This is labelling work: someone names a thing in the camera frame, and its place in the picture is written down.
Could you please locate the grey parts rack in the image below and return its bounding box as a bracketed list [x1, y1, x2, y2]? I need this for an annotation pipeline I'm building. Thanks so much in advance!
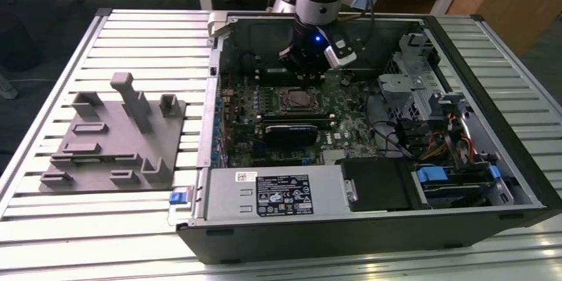
[37, 72, 188, 193]

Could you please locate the metal drive cage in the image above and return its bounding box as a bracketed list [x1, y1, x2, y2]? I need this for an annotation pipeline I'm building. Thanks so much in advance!
[376, 32, 444, 120]

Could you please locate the red wire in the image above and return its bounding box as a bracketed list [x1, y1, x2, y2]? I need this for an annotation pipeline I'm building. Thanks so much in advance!
[420, 131, 451, 160]

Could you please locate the black plastic shroud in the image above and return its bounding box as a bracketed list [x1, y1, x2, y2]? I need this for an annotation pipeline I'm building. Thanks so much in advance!
[340, 159, 430, 213]

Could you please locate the black RAM slot row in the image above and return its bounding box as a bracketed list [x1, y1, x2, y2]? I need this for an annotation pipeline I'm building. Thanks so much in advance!
[260, 112, 333, 130]
[253, 66, 324, 87]

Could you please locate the black graphics card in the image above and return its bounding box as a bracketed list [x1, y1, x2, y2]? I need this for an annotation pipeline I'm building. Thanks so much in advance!
[261, 124, 317, 147]

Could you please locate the orange yellow wire bundle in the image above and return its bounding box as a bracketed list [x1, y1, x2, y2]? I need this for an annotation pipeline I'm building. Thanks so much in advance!
[446, 112, 479, 165]

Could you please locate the small silver heatsink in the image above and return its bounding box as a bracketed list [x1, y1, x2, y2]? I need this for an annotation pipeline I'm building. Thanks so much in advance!
[321, 149, 347, 163]

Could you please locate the grey case corner bracket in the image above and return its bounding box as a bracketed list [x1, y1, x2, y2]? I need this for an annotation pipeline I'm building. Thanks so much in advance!
[207, 12, 232, 39]

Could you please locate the hard disk in blue carrier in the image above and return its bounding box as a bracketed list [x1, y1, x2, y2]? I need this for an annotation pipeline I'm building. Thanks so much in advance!
[412, 166, 495, 209]

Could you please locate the blue case release latch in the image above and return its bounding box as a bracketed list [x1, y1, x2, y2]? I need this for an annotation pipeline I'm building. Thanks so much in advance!
[168, 187, 193, 205]

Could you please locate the silver power supply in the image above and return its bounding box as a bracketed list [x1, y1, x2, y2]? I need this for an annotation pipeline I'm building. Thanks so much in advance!
[188, 166, 355, 226]

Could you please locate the CPU socket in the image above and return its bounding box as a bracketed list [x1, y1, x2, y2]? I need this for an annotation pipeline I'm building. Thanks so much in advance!
[279, 86, 328, 113]

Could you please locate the grey chair leg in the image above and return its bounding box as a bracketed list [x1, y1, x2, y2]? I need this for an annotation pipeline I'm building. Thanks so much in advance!
[0, 72, 21, 100]

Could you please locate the green motherboard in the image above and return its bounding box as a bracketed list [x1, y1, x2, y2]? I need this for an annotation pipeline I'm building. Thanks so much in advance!
[216, 70, 383, 168]

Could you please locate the grey plastic drive latch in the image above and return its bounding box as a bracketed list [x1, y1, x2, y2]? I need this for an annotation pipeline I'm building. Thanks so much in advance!
[425, 91, 474, 122]

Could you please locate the black PC case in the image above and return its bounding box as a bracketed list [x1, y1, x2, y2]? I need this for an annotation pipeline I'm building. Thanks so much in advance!
[175, 11, 562, 265]

